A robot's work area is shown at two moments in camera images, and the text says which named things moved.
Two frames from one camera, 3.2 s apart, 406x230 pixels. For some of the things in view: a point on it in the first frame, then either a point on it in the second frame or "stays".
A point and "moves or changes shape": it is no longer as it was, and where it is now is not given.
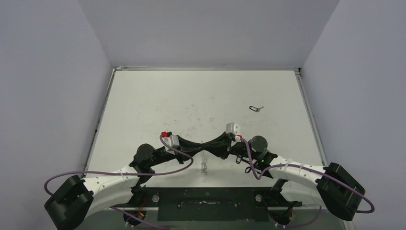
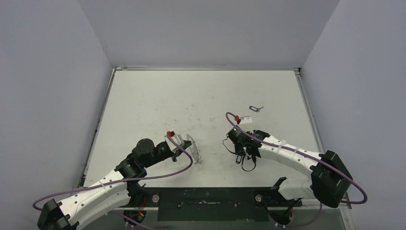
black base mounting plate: x=210 y=203 stays
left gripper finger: x=191 y=153 -> x=187 y=143
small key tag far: x=255 y=109 stays
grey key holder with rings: x=204 y=166 moves or changes shape
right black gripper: x=228 y=145 -> x=240 y=149
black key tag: x=238 y=159 stays
